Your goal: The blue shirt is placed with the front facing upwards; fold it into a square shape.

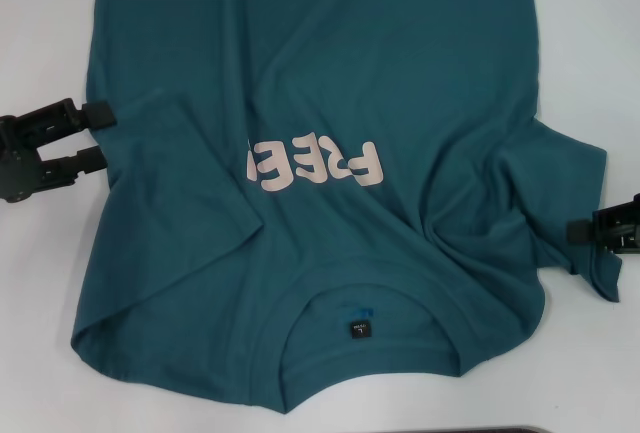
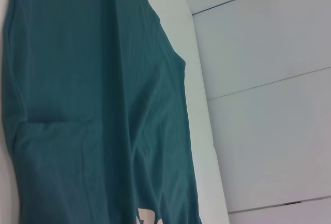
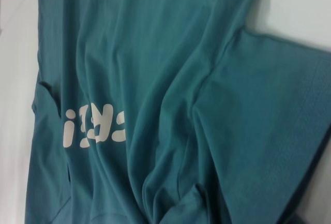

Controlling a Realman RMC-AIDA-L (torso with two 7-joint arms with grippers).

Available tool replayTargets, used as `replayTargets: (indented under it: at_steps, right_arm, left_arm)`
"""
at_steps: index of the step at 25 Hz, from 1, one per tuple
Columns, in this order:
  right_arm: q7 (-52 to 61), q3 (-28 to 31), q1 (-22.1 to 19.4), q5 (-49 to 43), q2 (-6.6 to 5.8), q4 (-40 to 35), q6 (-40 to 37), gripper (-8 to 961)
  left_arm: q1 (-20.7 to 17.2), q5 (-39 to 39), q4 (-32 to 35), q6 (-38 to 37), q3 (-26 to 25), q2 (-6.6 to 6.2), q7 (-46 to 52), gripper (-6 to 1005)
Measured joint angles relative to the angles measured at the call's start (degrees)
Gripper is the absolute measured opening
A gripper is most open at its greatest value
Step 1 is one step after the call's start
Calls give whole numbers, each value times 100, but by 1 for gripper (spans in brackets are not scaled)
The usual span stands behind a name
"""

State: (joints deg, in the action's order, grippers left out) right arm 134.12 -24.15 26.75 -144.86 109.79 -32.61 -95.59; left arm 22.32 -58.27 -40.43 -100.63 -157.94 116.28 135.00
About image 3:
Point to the teal blue printed t-shirt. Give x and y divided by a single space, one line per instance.
168 53

